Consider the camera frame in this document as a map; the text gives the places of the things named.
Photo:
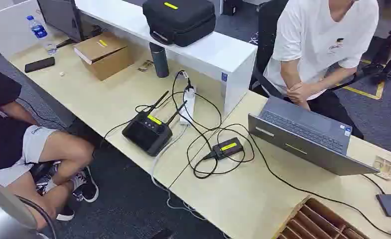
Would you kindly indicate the person's left hand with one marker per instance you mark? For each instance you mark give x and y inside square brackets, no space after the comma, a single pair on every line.
[297,92]

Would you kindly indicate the person's right hand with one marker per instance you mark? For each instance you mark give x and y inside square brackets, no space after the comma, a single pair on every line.
[305,105]

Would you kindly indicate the clear plastic card case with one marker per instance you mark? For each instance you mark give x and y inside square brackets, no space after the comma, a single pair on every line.
[383,167]

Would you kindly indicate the wooden card box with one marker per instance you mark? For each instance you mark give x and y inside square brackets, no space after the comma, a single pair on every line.
[317,221]

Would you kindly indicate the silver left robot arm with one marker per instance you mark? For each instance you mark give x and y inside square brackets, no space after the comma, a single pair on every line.
[0,214]

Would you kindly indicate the grey laptop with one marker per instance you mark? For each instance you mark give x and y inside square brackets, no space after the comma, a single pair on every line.
[300,148]

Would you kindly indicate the yellow floor tape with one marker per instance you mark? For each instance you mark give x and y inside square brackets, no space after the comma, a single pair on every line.
[363,93]

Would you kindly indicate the person in white shirt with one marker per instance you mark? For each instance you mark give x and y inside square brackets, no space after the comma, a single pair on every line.
[314,33]

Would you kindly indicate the black office chair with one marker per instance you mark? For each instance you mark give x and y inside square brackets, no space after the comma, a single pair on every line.
[268,33]

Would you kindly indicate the black tripod stand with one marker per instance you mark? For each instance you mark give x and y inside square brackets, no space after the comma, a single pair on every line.
[380,71]

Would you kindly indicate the black charger with yellow label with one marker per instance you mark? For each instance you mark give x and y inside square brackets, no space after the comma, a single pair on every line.
[228,148]

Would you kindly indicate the white desk shelf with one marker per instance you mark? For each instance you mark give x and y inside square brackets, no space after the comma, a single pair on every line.
[215,52]

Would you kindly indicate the black box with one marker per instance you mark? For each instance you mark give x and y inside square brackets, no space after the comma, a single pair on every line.
[232,7]

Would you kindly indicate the white power strip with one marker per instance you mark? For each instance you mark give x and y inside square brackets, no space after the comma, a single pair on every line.
[189,102]

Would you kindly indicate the grey usb hub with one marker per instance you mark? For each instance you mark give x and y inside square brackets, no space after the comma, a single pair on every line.
[390,205]

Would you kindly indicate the black carrying case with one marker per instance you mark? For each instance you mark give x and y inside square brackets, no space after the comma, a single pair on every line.
[178,19]

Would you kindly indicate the dark grey tumbler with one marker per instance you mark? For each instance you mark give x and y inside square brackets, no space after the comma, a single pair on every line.
[159,61]

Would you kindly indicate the small clear plastic case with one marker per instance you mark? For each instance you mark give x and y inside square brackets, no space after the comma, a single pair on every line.
[145,66]

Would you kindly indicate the black remote controller with antennas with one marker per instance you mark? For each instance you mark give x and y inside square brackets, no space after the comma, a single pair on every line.
[145,133]

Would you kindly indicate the cardboard box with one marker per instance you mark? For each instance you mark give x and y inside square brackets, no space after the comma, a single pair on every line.
[106,56]

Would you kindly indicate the black monitor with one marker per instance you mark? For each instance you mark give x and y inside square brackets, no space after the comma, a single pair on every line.
[61,16]

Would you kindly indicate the black smartphone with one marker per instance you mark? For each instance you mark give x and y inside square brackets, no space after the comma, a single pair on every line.
[39,64]

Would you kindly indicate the clear water bottle blue label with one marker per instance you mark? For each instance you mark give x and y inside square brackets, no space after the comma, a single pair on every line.
[38,30]

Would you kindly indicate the person in black shirt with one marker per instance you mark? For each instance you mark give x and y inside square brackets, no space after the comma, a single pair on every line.
[4,132]

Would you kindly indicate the white partition panel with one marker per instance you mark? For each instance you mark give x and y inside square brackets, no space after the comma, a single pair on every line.
[7,29]

